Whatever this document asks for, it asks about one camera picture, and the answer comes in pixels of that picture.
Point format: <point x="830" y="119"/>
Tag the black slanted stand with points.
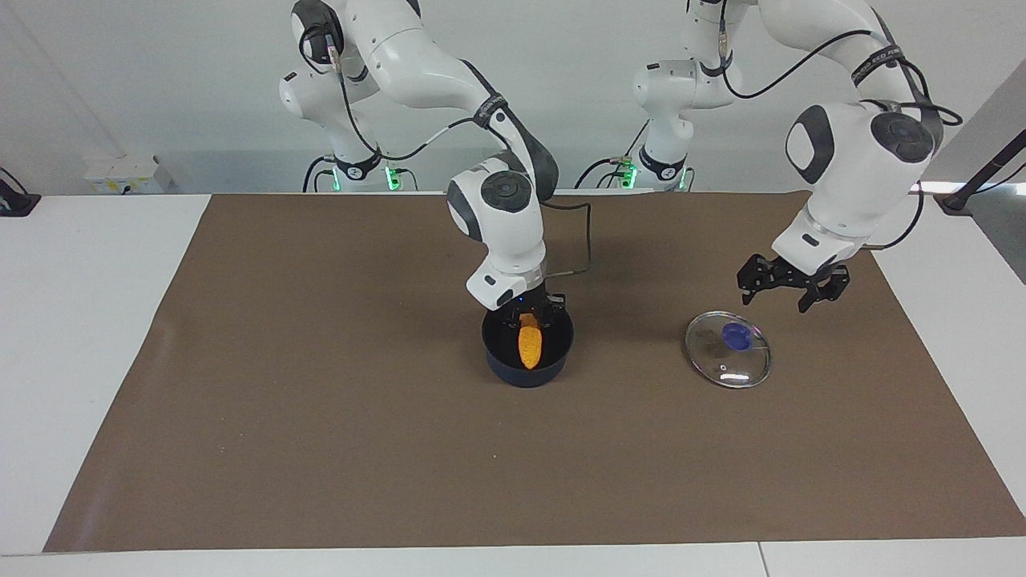
<point x="982" y="172"/>

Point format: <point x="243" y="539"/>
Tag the brown table mat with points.
<point x="321" y="449"/>

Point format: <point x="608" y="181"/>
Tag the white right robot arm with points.
<point x="501" y="216"/>

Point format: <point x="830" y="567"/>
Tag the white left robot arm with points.
<point x="850" y="176"/>

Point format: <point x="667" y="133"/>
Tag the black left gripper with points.
<point x="793" y="272"/>

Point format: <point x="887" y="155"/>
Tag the glass lid with blue knob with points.
<point x="741" y="365"/>

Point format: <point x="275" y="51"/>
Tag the orange corn cob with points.
<point x="530" y="344"/>

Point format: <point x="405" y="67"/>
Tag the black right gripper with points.
<point x="535" y="298"/>

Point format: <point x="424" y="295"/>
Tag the white wall socket box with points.
<point x="120" y="176"/>

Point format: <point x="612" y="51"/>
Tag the black table clamp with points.
<point x="16" y="200"/>

